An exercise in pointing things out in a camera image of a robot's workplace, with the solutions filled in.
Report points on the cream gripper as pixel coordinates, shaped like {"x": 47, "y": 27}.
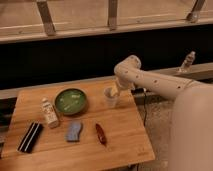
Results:
{"x": 115, "y": 90}

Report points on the translucent white cup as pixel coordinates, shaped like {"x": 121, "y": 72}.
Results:
{"x": 110, "y": 101}

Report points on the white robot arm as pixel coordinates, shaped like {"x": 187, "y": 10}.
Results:
{"x": 191, "y": 129}

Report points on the wooden table board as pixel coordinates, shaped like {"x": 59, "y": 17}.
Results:
{"x": 127, "y": 140}

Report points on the blue sponge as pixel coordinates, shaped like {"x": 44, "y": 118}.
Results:
{"x": 73, "y": 132}

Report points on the small white bottle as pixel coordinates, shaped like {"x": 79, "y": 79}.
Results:
{"x": 49, "y": 114}

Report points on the small figurine on ledge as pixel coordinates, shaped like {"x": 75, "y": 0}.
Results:
{"x": 188, "y": 61}

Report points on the black white striped block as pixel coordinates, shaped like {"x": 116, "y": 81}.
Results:
{"x": 29, "y": 140}

